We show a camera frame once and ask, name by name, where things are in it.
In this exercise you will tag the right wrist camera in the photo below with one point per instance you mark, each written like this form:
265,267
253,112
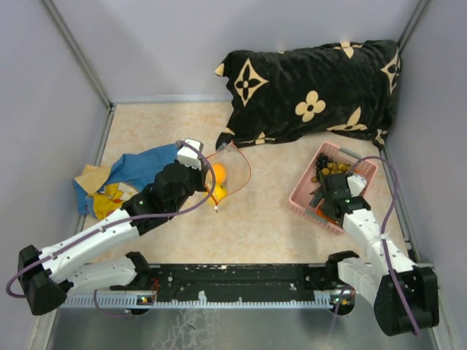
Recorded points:
356,184

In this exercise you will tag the blue cloth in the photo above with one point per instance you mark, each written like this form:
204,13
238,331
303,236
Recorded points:
140,169

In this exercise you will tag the black floral pillow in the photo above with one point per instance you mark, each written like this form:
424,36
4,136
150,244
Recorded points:
347,88

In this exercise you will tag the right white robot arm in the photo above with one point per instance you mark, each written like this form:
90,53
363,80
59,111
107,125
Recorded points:
404,295

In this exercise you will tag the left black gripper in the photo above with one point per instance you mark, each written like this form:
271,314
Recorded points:
201,176

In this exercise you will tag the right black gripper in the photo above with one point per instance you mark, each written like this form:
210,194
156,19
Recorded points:
317,197

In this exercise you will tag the yellow blue cartoon bag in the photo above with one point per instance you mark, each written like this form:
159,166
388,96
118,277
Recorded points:
98,194

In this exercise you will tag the yellow lemon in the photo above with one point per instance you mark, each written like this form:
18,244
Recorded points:
219,194

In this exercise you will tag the orange persimmon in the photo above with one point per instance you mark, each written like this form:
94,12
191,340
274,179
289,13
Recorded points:
321,214

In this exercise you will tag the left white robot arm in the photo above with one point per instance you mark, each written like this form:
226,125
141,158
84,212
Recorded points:
49,276

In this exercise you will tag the orange peach fruit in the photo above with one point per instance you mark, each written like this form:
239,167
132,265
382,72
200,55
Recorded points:
221,173

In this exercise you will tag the black grape bunch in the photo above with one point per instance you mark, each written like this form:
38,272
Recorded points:
324,165

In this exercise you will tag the pink plastic basket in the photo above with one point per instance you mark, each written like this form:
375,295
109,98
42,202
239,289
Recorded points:
303,186

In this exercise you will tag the clear zip top bag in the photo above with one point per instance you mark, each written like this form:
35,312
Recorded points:
238,167

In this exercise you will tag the brown longan bunch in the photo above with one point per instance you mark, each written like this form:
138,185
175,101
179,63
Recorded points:
338,168

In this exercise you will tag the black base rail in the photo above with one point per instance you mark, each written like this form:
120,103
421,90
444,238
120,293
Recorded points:
231,283

